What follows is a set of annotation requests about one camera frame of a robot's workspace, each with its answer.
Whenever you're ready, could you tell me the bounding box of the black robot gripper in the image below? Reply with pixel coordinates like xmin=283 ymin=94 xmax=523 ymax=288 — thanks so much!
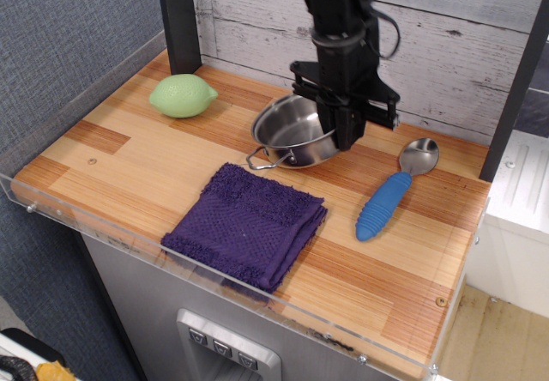
xmin=290 ymin=22 xmax=400 ymax=149

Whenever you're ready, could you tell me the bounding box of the stainless steel pan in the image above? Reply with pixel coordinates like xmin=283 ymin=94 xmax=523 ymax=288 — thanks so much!
xmin=246 ymin=94 xmax=340 ymax=171

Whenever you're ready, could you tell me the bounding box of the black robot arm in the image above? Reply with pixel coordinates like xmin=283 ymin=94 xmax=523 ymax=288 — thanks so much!
xmin=290 ymin=0 xmax=400 ymax=151

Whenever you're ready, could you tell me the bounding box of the purple folded towel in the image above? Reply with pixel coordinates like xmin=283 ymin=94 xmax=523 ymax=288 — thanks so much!
xmin=161 ymin=163 xmax=327 ymax=293

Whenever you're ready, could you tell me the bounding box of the green plastic lemon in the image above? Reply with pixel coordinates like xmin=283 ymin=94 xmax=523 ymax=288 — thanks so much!
xmin=149 ymin=74 xmax=218 ymax=118

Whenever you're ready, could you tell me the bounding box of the white toy sink unit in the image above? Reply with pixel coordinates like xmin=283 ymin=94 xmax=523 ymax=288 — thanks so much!
xmin=464 ymin=130 xmax=548 ymax=317

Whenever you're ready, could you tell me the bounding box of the clear acrylic table guard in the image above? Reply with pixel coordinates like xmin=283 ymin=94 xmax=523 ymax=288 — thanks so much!
xmin=1 ymin=169 xmax=489 ymax=380

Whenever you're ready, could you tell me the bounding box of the grey toy fridge cabinet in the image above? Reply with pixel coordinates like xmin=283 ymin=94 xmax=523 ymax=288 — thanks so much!
xmin=83 ymin=236 xmax=391 ymax=380

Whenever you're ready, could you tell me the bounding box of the silver dispenser button panel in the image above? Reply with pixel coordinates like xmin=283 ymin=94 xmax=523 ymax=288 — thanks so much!
xmin=177 ymin=308 xmax=282 ymax=380

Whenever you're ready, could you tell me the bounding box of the yellow object bottom left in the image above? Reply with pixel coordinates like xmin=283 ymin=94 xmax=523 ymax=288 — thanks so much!
xmin=35 ymin=361 xmax=78 ymax=381

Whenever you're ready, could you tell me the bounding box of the blue handled metal spoon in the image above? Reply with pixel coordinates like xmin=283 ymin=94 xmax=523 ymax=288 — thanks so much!
xmin=355 ymin=138 xmax=439 ymax=242

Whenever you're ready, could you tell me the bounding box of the left dark vertical post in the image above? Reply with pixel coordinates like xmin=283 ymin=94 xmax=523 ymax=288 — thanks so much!
xmin=160 ymin=0 xmax=202 ymax=75

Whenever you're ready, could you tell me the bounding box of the dark vertical post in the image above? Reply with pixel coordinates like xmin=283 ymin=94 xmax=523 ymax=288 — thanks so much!
xmin=160 ymin=0 xmax=202 ymax=75
xmin=479 ymin=0 xmax=548 ymax=182

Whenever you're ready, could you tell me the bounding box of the right dark vertical post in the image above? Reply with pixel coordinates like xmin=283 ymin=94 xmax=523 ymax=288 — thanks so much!
xmin=479 ymin=0 xmax=548 ymax=182

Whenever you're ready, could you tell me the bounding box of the black braided cable sleeve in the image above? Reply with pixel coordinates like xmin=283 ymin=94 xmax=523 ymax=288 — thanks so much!
xmin=0 ymin=354 xmax=38 ymax=381

